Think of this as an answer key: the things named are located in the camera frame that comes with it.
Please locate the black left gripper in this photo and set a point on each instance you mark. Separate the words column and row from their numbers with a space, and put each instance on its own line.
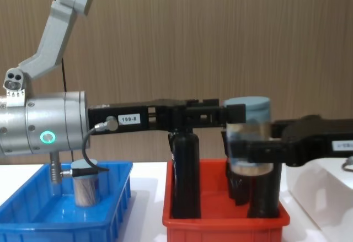
column 132, row 127

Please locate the white plastic bin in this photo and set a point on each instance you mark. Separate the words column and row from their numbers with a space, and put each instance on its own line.
column 325, row 195

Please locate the blue plastic bin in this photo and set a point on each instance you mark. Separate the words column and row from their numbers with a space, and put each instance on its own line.
column 33, row 211

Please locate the tall black bottle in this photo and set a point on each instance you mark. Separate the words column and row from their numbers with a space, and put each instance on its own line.
column 264, row 195
column 239, row 188
column 186, row 176

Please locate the red plastic bin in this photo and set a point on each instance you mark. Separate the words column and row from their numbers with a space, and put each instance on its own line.
column 220, row 225

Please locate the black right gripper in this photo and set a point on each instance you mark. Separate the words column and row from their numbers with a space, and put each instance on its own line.
column 311, row 140

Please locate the clear jar with grey lid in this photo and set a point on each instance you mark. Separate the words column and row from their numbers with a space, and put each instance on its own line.
column 85, row 189
column 256, row 109

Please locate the silver and grey left robot arm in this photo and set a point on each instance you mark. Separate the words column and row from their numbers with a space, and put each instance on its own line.
column 55, row 120

